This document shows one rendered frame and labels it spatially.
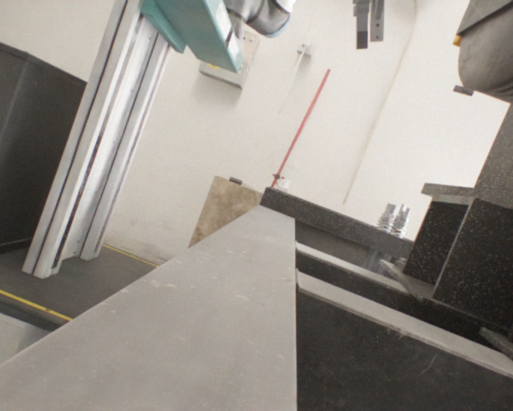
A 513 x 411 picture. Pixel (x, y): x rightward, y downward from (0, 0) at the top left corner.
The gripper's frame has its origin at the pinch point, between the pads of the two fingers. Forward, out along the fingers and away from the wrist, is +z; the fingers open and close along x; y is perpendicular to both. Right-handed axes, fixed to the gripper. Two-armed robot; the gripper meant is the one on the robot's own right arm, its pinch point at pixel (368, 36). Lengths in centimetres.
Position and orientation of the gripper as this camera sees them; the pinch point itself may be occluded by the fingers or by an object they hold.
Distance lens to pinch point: 114.4
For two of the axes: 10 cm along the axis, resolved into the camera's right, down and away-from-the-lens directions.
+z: 0.5, 9.8, 2.1
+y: -10.0, 0.4, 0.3
